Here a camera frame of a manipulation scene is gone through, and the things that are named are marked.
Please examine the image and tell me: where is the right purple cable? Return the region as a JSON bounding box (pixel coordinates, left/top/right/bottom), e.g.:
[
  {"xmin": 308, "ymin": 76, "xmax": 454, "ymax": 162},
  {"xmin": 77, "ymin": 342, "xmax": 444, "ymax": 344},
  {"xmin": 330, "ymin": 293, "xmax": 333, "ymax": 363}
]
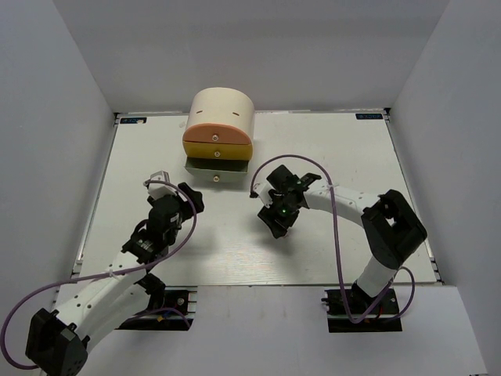
[{"xmin": 249, "ymin": 154, "xmax": 416, "ymax": 324}]

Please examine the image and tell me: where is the right blue label sticker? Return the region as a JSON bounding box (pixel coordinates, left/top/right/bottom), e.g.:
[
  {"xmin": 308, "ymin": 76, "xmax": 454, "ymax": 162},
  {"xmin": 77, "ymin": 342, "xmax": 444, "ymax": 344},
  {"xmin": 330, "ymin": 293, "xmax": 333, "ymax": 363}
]
[{"xmin": 355, "ymin": 113, "xmax": 384, "ymax": 120}]

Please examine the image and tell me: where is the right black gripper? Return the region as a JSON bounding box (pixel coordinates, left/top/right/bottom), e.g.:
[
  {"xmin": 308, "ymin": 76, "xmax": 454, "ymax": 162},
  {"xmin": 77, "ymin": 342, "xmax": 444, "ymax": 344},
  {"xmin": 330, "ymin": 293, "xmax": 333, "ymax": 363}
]
[{"xmin": 259, "ymin": 193, "xmax": 301, "ymax": 239}]

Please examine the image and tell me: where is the left blue label sticker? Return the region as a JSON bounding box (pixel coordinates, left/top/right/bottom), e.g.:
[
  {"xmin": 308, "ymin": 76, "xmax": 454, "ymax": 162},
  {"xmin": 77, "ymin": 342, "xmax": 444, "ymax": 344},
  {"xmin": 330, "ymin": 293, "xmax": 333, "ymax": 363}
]
[{"xmin": 120, "ymin": 117, "xmax": 147, "ymax": 125}]

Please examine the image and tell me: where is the yellow drawer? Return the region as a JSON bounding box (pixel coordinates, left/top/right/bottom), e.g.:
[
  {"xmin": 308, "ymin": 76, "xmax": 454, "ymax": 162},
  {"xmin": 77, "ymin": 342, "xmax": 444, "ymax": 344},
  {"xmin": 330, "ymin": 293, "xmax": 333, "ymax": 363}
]
[{"xmin": 183, "ymin": 142, "xmax": 254, "ymax": 161}]

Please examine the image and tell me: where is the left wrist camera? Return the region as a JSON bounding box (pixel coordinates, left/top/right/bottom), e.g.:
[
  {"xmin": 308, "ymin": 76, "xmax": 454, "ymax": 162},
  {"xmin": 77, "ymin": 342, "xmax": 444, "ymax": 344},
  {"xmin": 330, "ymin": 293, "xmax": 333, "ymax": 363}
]
[{"xmin": 143, "ymin": 170, "xmax": 175, "ymax": 201}]

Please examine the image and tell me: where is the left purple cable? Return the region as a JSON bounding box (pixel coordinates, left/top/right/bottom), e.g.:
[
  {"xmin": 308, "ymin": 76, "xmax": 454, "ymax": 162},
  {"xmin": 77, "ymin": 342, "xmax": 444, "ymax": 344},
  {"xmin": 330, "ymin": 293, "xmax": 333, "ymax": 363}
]
[{"xmin": 0, "ymin": 180, "xmax": 199, "ymax": 371}]

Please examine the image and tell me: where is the purple cable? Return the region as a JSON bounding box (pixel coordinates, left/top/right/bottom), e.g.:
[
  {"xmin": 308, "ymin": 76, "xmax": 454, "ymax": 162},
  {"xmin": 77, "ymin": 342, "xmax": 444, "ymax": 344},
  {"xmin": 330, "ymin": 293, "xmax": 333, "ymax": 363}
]
[
  {"xmin": 0, "ymin": 180, "xmax": 199, "ymax": 371},
  {"xmin": 249, "ymin": 154, "xmax": 416, "ymax": 324}
]

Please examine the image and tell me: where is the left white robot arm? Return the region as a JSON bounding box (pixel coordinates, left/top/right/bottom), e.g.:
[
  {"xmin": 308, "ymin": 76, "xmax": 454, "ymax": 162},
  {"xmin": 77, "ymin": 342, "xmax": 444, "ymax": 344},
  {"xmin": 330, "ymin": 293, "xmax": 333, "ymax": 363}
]
[{"xmin": 25, "ymin": 181, "xmax": 204, "ymax": 375}]

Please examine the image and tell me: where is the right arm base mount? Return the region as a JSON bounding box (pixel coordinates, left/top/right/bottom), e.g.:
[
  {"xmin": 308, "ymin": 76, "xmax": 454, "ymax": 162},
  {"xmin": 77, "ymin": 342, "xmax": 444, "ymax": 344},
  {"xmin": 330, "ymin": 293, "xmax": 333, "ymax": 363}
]
[{"xmin": 317, "ymin": 287, "xmax": 404, "ymax": 334}]

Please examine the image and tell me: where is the cream round drawer organizer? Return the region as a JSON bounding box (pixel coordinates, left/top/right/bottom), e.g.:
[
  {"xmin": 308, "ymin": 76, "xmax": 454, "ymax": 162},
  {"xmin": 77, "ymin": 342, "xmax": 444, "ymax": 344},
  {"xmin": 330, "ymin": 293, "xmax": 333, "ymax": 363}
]
[{"xmin": 185, "ymin": 87, "xmax": 255, "ymax": 146}]

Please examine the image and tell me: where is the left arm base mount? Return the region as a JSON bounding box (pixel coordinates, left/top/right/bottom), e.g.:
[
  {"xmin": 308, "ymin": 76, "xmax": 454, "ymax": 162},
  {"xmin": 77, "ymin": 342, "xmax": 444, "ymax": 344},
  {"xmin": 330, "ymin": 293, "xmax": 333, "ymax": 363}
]
[{"xmin": 117, "ymin": 287, "xmax": 197, "ymax": 331}]

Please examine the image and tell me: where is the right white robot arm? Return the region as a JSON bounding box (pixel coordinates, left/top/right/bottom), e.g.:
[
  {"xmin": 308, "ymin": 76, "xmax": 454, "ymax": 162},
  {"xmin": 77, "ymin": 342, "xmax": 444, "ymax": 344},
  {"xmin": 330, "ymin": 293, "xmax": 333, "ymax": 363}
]
[{"xmin": 250, "ymin": 164, "xmax": 427, "ymax": 313}]

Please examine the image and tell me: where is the orange drawer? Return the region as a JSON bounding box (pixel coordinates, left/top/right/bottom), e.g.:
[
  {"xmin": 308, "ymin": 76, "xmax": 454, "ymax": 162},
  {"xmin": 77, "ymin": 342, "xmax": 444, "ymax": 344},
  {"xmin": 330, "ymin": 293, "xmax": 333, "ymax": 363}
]
[{"xmin": 182, "ymin": 123, "xmax": 251, "ymax": 145}]

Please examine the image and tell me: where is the blue label sticker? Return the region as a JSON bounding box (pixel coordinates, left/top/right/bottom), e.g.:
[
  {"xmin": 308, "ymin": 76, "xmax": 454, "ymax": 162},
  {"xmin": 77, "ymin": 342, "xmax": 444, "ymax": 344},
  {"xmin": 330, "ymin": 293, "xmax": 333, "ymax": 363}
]
[
  {"xmin": 355, "ymin": 113, "xmax": 384, "ymax": 120},
  {"xmin": 120, "ymin": 117, "xmax": 147, "ymax": 125}
]

